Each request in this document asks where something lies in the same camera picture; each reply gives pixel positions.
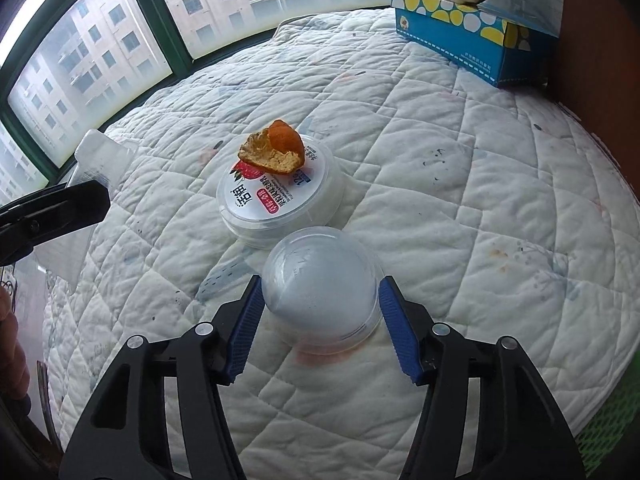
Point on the blue yellow tissue box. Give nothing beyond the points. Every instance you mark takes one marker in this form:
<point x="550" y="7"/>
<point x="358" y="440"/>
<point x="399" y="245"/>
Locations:
<point x="497" y="46"/>

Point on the clear plastic clamshell box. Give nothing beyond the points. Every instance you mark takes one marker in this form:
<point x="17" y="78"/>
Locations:
<point x="102" y="159"/>

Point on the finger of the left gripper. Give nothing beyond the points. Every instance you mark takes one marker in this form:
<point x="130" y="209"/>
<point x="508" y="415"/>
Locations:
<point x="47" y="214"/>

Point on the person's left hand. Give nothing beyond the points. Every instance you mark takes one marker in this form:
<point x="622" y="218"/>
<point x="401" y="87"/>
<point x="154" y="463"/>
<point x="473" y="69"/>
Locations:
<point x="13" y="365"/>

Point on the brown wooden cabinet panel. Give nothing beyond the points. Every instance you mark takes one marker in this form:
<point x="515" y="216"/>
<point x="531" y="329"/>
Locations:
<point x="596" y="75"/>

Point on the white quilted mattress pad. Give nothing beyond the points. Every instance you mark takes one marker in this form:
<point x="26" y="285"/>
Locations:
<point x="492" y="208"/>

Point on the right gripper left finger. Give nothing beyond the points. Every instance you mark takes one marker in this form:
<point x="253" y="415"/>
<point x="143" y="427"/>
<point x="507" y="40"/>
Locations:
<point x="121" y="434"/>

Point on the strawberry yogurt tub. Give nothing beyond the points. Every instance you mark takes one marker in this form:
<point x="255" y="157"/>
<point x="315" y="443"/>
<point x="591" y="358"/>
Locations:
<point x="260" y="209"/>

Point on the green window frame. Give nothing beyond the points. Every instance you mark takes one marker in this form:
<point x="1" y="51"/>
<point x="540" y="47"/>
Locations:
<point x="68" y="66"/>

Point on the clear plastic dome cup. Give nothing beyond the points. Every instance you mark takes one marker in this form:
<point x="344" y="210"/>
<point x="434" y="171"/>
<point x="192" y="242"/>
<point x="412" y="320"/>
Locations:
<point x="320" y="286"/>

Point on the green plastic waste basket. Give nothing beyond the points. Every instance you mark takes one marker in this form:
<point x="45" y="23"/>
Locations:
<point x="606" y="429"/>

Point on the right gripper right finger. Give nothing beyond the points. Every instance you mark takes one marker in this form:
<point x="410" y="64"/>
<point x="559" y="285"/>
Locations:
<point x="521" y="434"/>

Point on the orange peel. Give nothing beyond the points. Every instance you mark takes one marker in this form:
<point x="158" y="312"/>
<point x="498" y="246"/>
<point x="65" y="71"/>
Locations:
<point x="277" y="149"/>

